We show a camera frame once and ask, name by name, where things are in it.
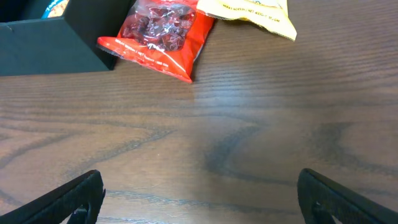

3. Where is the teal Chunkies cookie box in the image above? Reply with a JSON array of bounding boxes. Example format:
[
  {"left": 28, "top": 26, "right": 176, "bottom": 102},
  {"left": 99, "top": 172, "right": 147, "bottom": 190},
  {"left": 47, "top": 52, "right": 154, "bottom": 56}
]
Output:
[{"left": 42, "top": 0, "right": 69, "bottom": 19}]

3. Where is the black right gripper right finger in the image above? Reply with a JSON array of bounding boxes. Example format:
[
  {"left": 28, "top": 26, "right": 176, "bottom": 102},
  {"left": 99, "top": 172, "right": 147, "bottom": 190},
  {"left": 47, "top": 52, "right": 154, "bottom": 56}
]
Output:
[{"left": 297, "top": 168, "right": 397, "bottom": 224}]

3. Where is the red Hacks candy bag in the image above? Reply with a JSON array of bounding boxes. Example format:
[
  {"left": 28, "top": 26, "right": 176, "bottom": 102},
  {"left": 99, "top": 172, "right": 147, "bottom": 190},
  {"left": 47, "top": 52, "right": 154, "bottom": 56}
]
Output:
[{"left": 97, "top": 0, "right": 215, "bottom": 83}]

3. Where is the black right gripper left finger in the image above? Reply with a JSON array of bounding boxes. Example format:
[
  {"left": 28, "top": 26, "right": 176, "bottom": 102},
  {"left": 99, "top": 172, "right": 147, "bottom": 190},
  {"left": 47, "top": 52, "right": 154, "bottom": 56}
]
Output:
[{"left": 1, "top": 170, "right": 106, "bottom": 224}]

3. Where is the yellow Hacks candy bag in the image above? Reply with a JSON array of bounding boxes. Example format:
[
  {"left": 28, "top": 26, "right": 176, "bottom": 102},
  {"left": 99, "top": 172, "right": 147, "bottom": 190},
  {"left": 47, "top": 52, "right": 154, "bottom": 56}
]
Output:
[{"left": 197, "top": 0, "right": 297, "bottom": 41}]

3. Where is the dark green open gift box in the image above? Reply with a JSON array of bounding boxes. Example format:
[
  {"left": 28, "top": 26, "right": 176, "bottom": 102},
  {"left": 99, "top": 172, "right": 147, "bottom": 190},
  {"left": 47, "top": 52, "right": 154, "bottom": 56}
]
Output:
[{"left": 1, "top": 0, "right": 132, "bottom": 76}]

